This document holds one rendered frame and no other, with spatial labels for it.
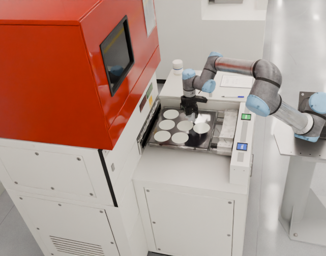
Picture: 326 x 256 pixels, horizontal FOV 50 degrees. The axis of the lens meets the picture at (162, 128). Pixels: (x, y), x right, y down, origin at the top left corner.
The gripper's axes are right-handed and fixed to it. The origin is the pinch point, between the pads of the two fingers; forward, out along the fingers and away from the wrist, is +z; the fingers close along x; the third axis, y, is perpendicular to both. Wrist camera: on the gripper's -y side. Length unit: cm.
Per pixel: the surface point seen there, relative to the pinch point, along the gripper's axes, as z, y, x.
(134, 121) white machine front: -17.5, 38.4, 2.2
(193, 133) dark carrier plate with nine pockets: 1.2, 6.3, 9.5
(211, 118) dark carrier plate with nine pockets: 1.4, -10.3, 2.9
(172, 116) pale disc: 1.3, 8.8, -13.1
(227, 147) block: 0.4, -3.0, 30.2
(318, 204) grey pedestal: 73, -68, 49
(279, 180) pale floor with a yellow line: 91, -73, 7
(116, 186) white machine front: -4, 62, 28
